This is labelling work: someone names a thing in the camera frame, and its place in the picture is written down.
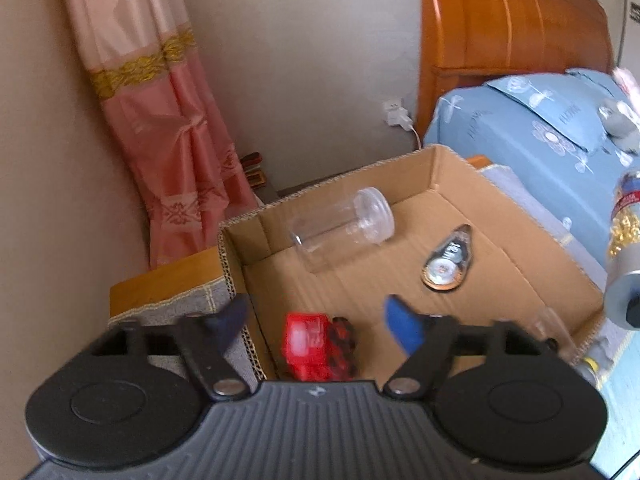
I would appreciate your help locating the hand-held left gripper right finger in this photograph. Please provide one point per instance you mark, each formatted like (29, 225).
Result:
(405, 325)

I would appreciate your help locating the blue floral pillow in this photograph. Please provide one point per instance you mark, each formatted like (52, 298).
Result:
(560, 105)

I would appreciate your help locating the clear round container red label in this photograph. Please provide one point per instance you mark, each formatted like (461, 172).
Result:
(550, 327)

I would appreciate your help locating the yellow capsule bottle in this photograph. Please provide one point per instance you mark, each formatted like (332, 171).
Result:
(625, 260)

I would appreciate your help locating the red black toy block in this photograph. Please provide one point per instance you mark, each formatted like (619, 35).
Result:
(342, 345)

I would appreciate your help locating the white charger plug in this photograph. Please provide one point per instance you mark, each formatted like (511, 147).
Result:
(400, 117)

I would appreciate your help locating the wooden bed headboard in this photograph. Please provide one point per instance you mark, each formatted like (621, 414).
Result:
(500, 20)

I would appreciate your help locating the blue floral bed sheet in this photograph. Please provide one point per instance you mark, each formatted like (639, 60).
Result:
(525, 160)

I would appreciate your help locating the pink curtain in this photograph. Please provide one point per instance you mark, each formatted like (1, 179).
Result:
(165, 125)

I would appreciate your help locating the correction tape dispenser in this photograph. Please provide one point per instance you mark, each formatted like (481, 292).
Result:
(445, 270)

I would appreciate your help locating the clear plastic jar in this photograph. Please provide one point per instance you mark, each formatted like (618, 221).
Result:
(330, 230)

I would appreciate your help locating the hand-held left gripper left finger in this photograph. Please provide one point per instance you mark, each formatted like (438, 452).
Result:
(227, 322)

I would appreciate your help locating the white wall socket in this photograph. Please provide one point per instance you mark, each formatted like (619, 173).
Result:
(390, 105)

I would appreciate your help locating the cardboard box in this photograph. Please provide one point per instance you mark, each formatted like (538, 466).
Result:
(375, 280)

